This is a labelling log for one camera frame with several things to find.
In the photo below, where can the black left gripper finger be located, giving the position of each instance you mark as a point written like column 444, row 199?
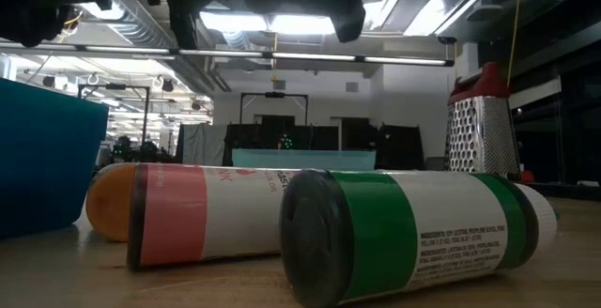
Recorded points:
column 190, row 28
column 177, row 28

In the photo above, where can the blue plastic bin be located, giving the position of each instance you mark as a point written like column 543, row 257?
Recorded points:
column 47, row 158

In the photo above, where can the pink food colour bottle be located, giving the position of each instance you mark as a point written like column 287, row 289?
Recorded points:
column 188, row 214

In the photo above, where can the green food colour bottle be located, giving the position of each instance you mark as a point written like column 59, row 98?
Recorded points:
column 375, row 233

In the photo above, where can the overhead LED light bar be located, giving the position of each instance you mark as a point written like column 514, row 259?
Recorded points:
column 225, row 53

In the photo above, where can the grey hanging cloth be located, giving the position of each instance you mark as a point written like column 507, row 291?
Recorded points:
column 202, row 143

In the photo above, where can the black background robot rig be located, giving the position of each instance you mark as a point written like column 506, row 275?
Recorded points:
column 124, row 149

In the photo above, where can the teal translucent plastic container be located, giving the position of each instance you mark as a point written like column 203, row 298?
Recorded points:
column 305, row 159

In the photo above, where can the black partition panels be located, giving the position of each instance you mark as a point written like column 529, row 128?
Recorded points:
column 399, row 143

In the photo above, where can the black metal stand frame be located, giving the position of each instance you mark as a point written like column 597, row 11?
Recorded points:
column 274, row 95
column 146, row 120

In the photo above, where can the grey wall vent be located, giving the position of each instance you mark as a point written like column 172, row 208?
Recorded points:
column 279, row 85
column 352, row 87

